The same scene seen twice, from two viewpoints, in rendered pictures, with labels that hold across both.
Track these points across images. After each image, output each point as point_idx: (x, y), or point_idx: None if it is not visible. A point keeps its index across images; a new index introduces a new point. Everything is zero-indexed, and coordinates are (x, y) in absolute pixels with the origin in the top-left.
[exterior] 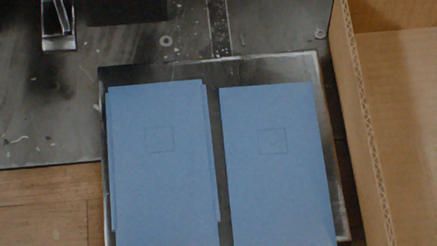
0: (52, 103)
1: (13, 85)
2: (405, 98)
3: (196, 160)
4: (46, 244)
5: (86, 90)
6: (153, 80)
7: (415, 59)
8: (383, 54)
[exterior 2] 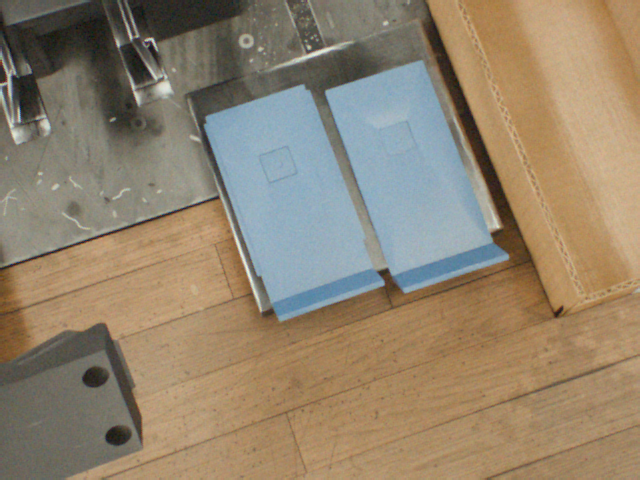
0: (143, 144)
1: (92, 131)
2: (524, 51)
3: (324, 178)
4: (187, 301)
5: (175, 120)
6: (250, 96)
7: (525, 1)
8: (489, 3)
